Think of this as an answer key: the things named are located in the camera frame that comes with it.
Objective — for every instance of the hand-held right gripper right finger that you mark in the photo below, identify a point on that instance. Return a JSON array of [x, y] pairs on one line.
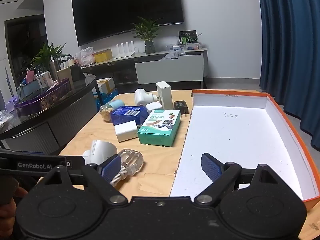
[[211, 166]]

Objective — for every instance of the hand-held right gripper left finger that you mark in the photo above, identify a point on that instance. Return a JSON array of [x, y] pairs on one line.
[[111, 168]]

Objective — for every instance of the white plug-in device cup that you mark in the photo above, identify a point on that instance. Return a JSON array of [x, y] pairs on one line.
[[100, 151]]

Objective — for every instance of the clear plastic bottle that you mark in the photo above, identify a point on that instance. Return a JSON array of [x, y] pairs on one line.
[[131, 160]]

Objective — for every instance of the small white box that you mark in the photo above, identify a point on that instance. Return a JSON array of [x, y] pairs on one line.
[[126, 131]]

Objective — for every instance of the blue plastic box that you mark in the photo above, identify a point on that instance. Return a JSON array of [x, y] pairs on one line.
[[128, 115]]

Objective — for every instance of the toothpick jar with blue lid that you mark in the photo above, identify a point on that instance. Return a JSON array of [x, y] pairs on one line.
[[111, 110]]

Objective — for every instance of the green bandage box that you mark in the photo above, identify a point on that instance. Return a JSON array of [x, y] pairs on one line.
[[160, 128]]

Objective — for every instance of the black charger plug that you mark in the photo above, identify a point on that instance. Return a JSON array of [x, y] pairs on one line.
[[180, 107]]

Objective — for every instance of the white power adapter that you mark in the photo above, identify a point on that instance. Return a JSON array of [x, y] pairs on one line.
[[153, 107]]

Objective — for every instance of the white plug-in device with grille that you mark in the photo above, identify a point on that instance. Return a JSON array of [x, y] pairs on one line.
[[142, 97]]

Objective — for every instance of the tall white charger box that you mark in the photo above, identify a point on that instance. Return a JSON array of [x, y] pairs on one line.
[[164, 95]]

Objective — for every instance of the person's left hand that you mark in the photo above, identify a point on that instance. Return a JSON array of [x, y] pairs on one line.
[[7, 212]]

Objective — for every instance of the dark round glass table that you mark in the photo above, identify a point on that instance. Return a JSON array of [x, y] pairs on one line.
[[65, 115]]

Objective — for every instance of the purple patterned box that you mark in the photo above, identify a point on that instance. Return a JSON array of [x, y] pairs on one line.
[[42, 101]]

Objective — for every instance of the blue plastic bag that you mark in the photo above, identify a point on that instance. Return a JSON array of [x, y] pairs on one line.
[[108, 96]]

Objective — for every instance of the white cardboard box yellow tape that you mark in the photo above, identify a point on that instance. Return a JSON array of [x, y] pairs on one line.
[[106, 85]]

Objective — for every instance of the white printed carton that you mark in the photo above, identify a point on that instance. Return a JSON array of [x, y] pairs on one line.
[[44, 80]]

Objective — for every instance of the pink carton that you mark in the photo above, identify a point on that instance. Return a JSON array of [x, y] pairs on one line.
[[31, 77]]

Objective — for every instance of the brown cardboard box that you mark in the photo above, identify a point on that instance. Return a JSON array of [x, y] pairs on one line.
[[64, 76]]

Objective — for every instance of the steel tumbler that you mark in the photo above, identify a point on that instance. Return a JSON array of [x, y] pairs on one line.
[[54, 68]]

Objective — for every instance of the grey television cabinet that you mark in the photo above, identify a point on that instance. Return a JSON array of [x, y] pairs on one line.
[[120, 67]]

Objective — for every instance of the white panel on legs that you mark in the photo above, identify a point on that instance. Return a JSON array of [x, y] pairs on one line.
[[170, 70]]

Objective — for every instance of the leafy green plant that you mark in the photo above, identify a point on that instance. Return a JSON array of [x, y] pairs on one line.
[[46, 55]]

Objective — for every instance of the white plastic bag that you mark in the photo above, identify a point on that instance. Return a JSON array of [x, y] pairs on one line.
[[84, 57]]

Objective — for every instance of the pile of clear plastic packets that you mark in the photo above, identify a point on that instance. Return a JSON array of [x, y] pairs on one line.
[[172, 55]]

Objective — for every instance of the white router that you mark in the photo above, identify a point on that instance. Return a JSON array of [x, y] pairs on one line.
[[126, 50]]

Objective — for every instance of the clear storage box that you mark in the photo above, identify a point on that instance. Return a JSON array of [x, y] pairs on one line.
[[193, 46], [175, 48]]

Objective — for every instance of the potted plant in dark vase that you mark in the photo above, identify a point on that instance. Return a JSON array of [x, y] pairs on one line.
[[149, 46]]

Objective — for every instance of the green and black box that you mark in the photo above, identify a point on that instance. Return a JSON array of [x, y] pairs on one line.
[[188, 37]]

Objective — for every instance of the blue curtain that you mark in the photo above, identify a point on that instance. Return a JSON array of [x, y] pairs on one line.
[[290, 55]]

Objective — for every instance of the black wall television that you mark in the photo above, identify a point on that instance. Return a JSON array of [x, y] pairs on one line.
[[125, 7]]

